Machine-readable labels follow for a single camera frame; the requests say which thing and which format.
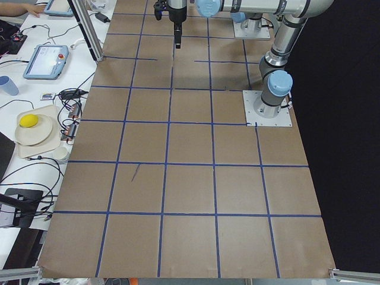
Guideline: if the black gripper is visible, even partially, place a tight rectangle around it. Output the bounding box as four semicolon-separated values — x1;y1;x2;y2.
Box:
167;0;187;49

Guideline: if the black device stand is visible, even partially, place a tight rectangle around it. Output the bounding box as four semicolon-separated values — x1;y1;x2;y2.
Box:
1;188;43;228

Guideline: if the black power adapter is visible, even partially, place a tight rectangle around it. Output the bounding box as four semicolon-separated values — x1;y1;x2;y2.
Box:
95;12;110;23

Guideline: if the clear plastic bag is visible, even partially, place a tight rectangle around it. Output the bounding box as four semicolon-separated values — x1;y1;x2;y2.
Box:
89;0;109;12

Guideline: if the blue teach pendant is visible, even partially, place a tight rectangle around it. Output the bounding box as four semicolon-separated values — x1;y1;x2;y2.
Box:
23;45;69;80
44;0;74;17

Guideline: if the small colourful card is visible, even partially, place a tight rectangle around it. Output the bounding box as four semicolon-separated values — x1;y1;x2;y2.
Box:
40;93;56;100

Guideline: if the beige tray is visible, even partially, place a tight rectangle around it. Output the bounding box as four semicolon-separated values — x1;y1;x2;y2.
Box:
15;105;61;159

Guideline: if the white paper cup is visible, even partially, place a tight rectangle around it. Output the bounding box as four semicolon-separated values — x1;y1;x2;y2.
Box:
52;147;70;164

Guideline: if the yellow lemon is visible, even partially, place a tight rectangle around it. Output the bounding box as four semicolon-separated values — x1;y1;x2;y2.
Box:
19;114;39;128

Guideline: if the person at desk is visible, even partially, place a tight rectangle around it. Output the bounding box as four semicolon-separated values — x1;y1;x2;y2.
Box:
0;2;46;17

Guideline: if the light blue plastic cup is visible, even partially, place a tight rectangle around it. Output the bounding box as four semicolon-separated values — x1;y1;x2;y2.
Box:
0;75;19;96

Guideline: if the beige plate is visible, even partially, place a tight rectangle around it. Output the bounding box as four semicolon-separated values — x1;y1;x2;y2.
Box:
15;115;53;145

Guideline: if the aluminium frame post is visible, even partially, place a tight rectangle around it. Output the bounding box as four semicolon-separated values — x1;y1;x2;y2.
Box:
68;0;104;62

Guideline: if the circuit board with wires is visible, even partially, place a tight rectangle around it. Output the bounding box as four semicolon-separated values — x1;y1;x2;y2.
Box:
68;102;82;119

